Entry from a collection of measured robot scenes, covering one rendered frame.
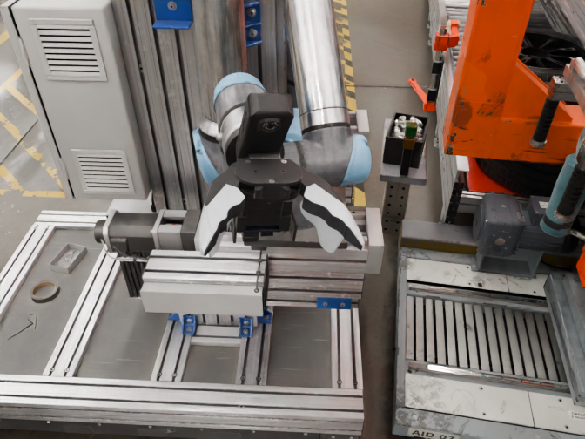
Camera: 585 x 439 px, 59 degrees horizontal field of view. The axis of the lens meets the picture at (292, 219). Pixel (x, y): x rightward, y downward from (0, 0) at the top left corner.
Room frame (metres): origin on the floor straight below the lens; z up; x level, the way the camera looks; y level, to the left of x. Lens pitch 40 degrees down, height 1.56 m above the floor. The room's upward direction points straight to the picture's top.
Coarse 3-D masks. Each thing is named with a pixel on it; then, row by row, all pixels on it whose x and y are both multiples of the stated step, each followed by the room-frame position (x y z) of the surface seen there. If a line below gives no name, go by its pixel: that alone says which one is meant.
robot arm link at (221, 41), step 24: (192, 0) 0.87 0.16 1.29; (216, 0) 0.85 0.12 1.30; (240, 0) 0.88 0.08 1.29; (216, 24) 0.85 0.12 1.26; (240, 24) 0.87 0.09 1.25; (216, 48) 0.85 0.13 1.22; (240, 48) 0.87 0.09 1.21; (216, 72) 0.85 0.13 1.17; (216, 120) 0.85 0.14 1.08; (216, 144) 0.84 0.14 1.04; (216, 168) 0.83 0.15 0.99
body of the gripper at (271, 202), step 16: (240, 160) 0.46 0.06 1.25; (256, 160) 0.47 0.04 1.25; (272, 160) 0.47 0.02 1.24; (288, 160) 0.48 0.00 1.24; (240, 176) 0.44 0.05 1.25; (256, 176) 0.44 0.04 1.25; (272, 176) 0.44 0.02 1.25; (288, 176) 0.45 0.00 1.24; (256, 192) 0.42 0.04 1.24; (272, 192) 0.43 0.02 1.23; (288, 192) 0.43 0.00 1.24; (256, 208) 0.43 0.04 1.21; (272, 208) 0.43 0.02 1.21; (288, 208) 0.43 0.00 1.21; (240, 224) 0.42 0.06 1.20; (256, 224) 0.43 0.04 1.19; (272, 224) 0.43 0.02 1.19; (288, 224) 0.43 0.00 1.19; (256, 240) 0.42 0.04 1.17
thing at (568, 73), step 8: (568, 64) 1.33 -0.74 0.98; (568, 72) 1.30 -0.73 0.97; (576, 72) 1.29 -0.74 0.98; (568, 80) 1.28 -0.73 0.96; (576, 80) 1.24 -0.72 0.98; (576, 88) 1.21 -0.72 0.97; (584, 88) 1.19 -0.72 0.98; (576, 96) 1.20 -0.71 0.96; (584, 96) 1.15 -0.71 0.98; (584, 104) 1.13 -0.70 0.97; (584, 112) 1.12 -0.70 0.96
